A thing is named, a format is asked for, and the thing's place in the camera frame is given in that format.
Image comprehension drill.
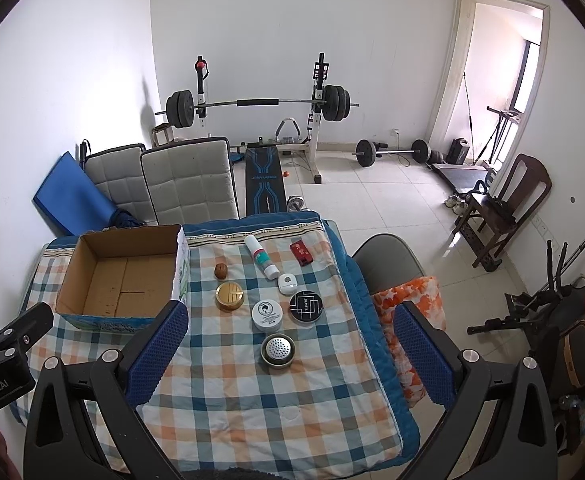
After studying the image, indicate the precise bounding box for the black round patterned tin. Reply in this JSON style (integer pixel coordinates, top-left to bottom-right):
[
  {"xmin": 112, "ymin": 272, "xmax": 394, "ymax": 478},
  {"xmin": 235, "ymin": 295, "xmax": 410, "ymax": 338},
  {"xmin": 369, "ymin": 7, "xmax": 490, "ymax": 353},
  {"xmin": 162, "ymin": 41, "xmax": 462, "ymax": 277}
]
[{"xmin": 288, "ymin": 289, "xmax": 324, "ymax": 326}]

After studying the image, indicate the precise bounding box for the black exercise equipment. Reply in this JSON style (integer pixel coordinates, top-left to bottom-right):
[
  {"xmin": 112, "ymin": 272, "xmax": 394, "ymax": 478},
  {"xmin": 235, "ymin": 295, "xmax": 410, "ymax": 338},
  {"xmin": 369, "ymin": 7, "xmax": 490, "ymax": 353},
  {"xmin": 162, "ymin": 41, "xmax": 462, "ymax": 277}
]
[{"xmin": 467, "ymin": 237, "xmax": 585, "ymax": 456}]

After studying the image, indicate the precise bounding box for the gold round tin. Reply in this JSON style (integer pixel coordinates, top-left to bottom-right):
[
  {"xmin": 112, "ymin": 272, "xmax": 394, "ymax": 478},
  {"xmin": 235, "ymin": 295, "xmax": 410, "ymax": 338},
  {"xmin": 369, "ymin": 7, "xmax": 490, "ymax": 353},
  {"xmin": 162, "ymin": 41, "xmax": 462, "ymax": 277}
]
[{"xmin": 215, "ymin": 282, "xmax": 245, "ymax": 311}]

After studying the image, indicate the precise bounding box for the small brown walnut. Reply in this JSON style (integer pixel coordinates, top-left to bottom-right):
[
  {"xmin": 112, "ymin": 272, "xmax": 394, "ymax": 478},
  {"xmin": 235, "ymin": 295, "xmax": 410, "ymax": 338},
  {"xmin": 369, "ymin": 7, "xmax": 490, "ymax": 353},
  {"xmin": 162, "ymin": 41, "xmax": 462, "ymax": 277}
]
[{"xmin": 214, "ymin": 263, "xmax": 228, "ymax": 280}]

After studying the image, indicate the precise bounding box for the white rounded small case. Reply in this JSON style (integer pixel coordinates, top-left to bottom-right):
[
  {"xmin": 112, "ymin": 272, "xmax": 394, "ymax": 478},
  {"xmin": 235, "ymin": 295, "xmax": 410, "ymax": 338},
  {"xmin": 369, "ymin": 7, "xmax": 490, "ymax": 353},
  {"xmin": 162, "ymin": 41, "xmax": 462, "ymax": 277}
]
[{"xmin": 277, "ymin": 273, "xmax": 299, "ymax": 297}]

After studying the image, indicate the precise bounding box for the white round cream jar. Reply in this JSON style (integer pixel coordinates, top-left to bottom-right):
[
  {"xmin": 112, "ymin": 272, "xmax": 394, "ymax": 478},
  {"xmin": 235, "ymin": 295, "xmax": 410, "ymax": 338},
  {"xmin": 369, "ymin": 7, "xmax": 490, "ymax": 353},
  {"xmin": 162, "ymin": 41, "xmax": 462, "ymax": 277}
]
[{"xmin": 251, "ymin": 299, "xmax": 284, "ymax": 334}]

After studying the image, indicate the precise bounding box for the plaid checkered table cloth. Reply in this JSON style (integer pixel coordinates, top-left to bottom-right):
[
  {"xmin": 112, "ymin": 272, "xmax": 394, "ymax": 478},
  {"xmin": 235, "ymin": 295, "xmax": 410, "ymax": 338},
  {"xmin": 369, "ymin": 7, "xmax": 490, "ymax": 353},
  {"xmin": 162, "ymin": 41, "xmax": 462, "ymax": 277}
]
[{"xmin": 9, "ymin": 226, "xmax": 405, "ymax": 480}]

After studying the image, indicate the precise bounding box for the grey chair backrest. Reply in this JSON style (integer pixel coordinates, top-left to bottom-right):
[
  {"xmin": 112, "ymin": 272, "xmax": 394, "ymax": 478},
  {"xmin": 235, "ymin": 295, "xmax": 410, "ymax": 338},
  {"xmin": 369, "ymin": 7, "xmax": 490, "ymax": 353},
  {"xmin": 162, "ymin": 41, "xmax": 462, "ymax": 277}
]
[{"xmin": 352, "ymin": 233, "xmax": 426, "ymax": 295}]

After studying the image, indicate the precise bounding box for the dark wooden chair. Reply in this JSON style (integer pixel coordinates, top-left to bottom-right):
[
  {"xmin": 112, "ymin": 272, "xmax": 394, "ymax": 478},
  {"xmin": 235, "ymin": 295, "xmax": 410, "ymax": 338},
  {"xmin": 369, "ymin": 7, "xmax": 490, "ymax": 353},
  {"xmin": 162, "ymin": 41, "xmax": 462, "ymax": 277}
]
[{"xmin": 452, "ymin": 154, "xmax": 553, "ymax": 272}]

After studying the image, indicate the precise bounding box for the barbell on floor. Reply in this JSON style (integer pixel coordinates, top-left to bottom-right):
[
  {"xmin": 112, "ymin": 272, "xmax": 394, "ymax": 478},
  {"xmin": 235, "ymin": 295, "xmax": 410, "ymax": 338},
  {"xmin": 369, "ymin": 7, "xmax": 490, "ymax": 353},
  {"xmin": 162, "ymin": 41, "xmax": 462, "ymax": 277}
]
[{"xmin": 353, "ymin": 139, "xmax": 431, "ymax": 168}]

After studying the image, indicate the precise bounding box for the grey padded cushion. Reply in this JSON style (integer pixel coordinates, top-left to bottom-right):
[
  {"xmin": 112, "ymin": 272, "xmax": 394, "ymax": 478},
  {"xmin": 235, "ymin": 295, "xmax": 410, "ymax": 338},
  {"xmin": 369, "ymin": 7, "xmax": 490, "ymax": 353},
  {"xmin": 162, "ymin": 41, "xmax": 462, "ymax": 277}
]
[
  {"xmin": 140, "ymin": 136, "xmax": 239, "ymax": 226},
  {"xmin": 84, "ymin": 144, "xmax": 157, "ymax": 224}
]

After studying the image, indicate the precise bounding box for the grey padded cushion front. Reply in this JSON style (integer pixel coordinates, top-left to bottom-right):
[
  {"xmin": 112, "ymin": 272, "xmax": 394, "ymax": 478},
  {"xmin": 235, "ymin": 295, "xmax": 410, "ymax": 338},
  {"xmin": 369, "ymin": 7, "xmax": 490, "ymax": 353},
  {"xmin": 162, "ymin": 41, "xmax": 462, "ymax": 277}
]
[{"xmin": 140, "ymin": 136, "xmax": 239, "ymax": 226}]

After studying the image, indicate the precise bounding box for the barbell on rack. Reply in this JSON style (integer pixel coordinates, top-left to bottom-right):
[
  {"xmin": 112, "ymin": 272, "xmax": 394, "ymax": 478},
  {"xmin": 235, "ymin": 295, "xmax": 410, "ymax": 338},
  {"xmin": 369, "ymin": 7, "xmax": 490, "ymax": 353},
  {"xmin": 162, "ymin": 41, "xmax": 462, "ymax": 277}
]
[{"xmin": 155, "ymin": 84, "xmax": 361, "ymax": 128}]

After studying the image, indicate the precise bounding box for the black treadmill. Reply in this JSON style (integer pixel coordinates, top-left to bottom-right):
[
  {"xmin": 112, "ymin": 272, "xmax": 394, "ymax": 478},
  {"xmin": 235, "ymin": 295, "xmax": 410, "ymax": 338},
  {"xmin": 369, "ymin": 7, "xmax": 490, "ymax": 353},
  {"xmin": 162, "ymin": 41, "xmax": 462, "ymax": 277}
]
[{"xmin": 430, "ymin": 138, "xmax": 496, "ymax": 194}]

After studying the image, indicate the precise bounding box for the grey padded cushion rear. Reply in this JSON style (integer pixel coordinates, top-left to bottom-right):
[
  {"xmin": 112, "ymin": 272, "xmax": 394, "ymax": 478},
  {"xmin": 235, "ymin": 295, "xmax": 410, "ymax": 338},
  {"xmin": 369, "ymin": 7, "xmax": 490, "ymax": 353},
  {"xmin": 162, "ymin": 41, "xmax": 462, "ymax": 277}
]
[{"xmin": 84, "ymin": 144, "xmax": 157, "ymax": 224}]

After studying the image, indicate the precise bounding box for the pair of white shoes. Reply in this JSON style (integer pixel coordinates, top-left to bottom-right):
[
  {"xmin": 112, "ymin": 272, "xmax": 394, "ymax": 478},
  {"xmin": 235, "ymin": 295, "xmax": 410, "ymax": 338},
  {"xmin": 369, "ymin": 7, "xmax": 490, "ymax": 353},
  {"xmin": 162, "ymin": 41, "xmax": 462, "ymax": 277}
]
[{"xmin": 444, "ymin": 195, "xmax": 468, "ymax": 217}]

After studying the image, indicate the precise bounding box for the open cardboard box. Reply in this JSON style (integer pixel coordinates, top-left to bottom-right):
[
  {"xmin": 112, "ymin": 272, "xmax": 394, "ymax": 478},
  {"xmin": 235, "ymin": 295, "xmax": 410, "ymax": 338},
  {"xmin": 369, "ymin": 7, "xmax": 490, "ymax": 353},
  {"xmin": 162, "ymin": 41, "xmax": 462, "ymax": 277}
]
[{"xmin": 55, "ymin": 224, "xmax": 188, "ymax": 334}]

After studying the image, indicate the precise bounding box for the blue foam mat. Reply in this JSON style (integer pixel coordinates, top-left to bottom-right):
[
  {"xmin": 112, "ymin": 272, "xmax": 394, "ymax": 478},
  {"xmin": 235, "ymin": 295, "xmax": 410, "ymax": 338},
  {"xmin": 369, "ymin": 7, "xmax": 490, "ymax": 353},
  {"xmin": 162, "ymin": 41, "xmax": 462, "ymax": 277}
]
[{"xmin": 32, "ymin": 150, "xmax": 146, "ymax": 238}]

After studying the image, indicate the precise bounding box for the orange white floral cloth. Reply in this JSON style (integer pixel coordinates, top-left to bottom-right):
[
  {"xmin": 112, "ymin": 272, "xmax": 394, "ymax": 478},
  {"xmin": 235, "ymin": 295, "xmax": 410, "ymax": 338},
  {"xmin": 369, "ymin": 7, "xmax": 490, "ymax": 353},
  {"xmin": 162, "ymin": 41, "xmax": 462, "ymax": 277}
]
[{"xmin": 373, "ymin": 276, "xmax": 446, "ymax": 408}]

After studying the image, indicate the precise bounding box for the red small box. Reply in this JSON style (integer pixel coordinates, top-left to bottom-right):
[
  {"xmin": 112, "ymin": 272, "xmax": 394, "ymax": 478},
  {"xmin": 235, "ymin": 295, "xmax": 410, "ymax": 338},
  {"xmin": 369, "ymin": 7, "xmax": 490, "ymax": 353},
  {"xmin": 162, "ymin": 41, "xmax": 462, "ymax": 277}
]
[{"xmin": 290, "ymin": 240, "xmax": 314, "ymax": 266}]

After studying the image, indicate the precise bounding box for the white tube bottle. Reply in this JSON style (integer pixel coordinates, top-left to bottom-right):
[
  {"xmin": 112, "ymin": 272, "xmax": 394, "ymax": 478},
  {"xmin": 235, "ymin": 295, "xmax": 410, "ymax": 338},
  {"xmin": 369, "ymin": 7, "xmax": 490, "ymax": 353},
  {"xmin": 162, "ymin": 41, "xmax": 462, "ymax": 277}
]
[{"xmin": 245, "ymin": 234, "xmax": 280, "ymax": 281}]

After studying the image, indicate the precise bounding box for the white weight bench rack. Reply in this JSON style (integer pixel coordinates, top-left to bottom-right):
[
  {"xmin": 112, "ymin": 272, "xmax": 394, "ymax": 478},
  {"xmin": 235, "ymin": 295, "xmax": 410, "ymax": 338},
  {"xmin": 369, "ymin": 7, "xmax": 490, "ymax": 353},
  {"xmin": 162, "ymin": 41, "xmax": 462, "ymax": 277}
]
[{"xmin": 194, "ymin": 52, "xmax": 329, "ymax": 184}]

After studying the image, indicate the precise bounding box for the black blue bench pad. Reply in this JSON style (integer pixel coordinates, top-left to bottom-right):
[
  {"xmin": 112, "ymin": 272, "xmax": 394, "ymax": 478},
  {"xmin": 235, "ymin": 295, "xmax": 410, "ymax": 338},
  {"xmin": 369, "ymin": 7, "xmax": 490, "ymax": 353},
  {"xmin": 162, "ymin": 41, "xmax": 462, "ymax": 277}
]
[{"xmin": 245, "ymin": 145, "xmax": 287, "ymax": 216}]

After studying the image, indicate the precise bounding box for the metal perforated-lid tin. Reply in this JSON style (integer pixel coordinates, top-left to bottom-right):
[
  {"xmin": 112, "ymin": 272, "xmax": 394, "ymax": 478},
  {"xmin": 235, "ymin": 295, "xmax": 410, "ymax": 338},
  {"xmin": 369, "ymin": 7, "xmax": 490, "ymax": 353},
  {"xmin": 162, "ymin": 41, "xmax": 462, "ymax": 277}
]
[{"xmin": 260, "ymin": 334, "xmax": 295, "ymax": 368}]

